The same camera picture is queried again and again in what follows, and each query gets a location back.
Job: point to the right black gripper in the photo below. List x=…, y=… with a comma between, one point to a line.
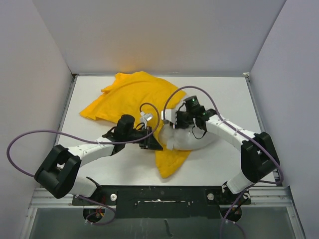
x=178, y=123

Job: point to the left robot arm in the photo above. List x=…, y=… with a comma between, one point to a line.
x=58, y=173

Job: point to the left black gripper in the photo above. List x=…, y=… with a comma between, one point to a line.
x=151, y=143

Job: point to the white pillow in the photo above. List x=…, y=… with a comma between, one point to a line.
x=184, y=139

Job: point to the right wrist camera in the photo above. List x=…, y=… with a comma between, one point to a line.
x=169, y=115

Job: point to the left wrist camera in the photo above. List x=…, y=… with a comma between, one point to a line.
x=145, y=117

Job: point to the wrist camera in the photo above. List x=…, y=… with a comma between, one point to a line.
x=145, y=117
x=169, y=115

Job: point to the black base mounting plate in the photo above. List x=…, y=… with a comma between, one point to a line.
x=165, y=202

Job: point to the yellow printed pillowcase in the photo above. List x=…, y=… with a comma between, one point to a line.
x=131, y=92

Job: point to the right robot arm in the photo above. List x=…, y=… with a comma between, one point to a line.
x=257, y=152

